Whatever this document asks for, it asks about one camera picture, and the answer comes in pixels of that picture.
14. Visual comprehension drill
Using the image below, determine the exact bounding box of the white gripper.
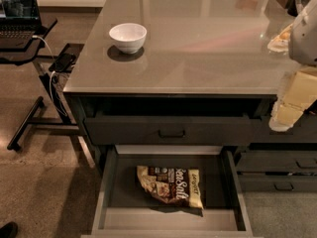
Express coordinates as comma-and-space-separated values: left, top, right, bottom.
268, 66, 317, 132

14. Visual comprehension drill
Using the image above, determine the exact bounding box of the brown sea salt chip bag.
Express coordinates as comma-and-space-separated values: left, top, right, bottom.
137, 166, 203, 209

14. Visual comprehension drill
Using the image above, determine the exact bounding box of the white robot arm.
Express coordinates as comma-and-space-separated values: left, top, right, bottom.
267, 0, 317, 132

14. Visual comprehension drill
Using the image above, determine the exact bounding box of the right top drawer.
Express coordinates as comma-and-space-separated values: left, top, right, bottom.
255, 114, 317, 143

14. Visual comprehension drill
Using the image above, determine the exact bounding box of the right bottom drawer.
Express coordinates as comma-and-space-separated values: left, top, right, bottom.
239, 176, 317, 192

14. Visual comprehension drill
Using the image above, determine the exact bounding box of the dark top drawer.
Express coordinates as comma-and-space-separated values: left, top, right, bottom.
84, 97, 261, 146

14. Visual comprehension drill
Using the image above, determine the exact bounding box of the open middle drawer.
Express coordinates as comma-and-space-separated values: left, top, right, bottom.
80, 147, 258, 238

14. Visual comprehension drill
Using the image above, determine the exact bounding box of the white ceramic bowl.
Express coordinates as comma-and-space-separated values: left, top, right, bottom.
109, 23, 148, 54

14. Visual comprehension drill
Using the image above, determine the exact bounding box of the black smartphone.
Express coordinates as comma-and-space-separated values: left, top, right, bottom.
53, 53, 75, 72

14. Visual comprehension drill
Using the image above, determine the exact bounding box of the black rolling laptop stand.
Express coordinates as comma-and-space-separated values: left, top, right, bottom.
0, 16, 85, 152

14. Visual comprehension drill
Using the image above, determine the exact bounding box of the black laptop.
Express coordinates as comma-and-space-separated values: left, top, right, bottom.
0, 0, 42, 51

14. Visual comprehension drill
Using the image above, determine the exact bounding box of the black shoe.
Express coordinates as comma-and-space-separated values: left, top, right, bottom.
0, 222, 18, 238

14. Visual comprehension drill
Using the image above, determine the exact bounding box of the white charging cable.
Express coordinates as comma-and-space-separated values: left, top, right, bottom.
31, 34, 68, 117

